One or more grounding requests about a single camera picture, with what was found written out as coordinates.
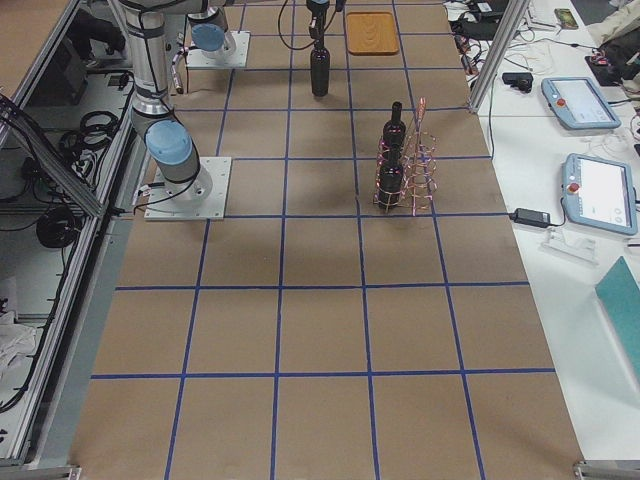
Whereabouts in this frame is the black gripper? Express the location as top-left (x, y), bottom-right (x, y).
top-left (306, 0), bottom-right (346, 38)

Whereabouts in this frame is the dark wine bottle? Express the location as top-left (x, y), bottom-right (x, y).
top-left (377, 146), bottom-right (404, 211)
top-left (310, 44), bottom-right (331, 97)
top-left (382, 101), bottom-right (406, 167)

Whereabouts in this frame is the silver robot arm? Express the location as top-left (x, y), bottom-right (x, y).
top-left (119, 1), bottom-right (228, 202)
top-left (189, 1), bottom-right (346, 52)

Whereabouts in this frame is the wooden tray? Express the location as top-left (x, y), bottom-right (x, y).
top-left (345, 11), bottom-right (400, 56)

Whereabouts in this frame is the black handheld device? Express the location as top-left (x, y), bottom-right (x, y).
top-left (502, 72), bottom-right (533, 93)

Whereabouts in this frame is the grey teach pendant far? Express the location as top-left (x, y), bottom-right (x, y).
top-left (541, 77), bottom-right (621, 130)

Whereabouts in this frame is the grey teach pendant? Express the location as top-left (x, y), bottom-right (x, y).
top-left (541, 77), bottom-right (621, 130)
top-left (561, 153), bottom-right (638, 235)

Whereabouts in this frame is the black power adapter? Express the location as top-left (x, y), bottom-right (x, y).
top-left (509, 208), bottom-right (551, 228)

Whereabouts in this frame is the grey teach pendant near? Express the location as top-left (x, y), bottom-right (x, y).
top-left (561, 153), bottom-right (638, 235)

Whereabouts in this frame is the clear acrylic stand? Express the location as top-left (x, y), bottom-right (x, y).
top-left (540, 228), bottom-right (599, 267)

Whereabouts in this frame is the teal board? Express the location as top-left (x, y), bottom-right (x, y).
top-left (595, 257), bottom-right (639, 374)

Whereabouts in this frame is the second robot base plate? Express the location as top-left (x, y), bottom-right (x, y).
top-left (187, 30), bottom-right (251, 70)

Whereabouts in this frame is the copper wire bottle basket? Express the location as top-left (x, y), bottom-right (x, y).
top-left (373, 97), bottom-right (437, 216)

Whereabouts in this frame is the aluminium frame post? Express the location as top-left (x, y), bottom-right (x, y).
top-left (468, 0), bottom-right (529, 113)

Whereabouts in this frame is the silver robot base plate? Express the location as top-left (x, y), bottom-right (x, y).
top-left (144, 157), bottom-right (232, 221)

